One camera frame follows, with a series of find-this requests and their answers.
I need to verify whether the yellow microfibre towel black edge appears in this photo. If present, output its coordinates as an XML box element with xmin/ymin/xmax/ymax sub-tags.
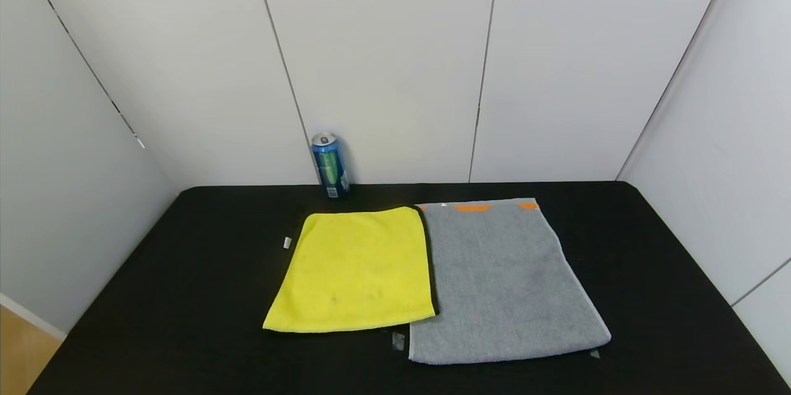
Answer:
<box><xmin>262</xmin><ymin>205</ymin><xmax>440</xmax><ymax>334</ymax></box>

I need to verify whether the grey towel with orange marks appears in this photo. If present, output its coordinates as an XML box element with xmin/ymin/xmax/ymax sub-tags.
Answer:
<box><xmin>408</xmin><ymin>198</ymin><xmax>613</xmax><ymax>365</ymax></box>

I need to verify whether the blue soda can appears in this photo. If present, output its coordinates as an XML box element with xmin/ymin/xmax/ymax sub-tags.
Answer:
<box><xmin>311</xmin><ymin>131</ymin><xmax>351</xmax><ymax>200</ymax></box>

